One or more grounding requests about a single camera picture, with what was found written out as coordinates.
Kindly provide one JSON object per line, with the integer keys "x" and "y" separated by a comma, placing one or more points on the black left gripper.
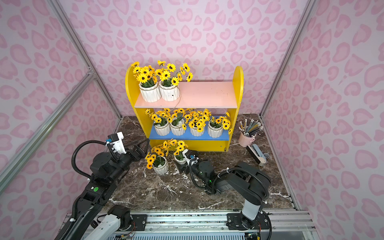
{"x": 137, "y": 149}

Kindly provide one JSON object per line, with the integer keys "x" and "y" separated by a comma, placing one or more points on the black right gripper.
{"x": 184, "y": 163}

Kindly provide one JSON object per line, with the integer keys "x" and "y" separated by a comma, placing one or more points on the shelf sunflower pot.
{"x": 219, "y": 124}
{"x": 177, "y": 122}
{"x": 156, "y": 160}
{"x": 161, "y": 120}
{"x": 177, "y": 147}
{"x": 170, "y": 77}
{"x": 197, "y": 121}
{"x": 148, "y": 82}

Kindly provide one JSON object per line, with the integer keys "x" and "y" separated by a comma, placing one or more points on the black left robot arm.
{"x": 107, "y": 170}

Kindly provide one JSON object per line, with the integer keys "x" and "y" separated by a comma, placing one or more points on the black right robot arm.
{"x": 251, "y": 183}

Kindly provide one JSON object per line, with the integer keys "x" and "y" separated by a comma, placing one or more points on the yellow shelf unit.
{"x": 194, "y": 95}

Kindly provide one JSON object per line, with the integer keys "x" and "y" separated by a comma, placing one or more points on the pink pencil bucket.
{"x": 246, "y": 140}

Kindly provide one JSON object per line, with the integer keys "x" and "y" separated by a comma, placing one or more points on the light blue stapler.
{"x": 260, "y": 157}

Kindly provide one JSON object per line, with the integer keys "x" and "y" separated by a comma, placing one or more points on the bundle of pencils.
{"x": 251, "y": 128}

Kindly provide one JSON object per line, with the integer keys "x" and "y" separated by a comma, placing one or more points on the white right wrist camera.
{"x": 190, "y": 155}

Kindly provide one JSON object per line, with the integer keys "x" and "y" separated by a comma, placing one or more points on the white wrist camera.
{"x": 115, "y": 143}
{"x": 190, "y": 155}

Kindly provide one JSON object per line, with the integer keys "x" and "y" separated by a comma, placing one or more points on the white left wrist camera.
{"x": 115, "y": 143}

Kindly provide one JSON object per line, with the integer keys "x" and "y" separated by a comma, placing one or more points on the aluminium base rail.
{"x": 204, "y": 225}

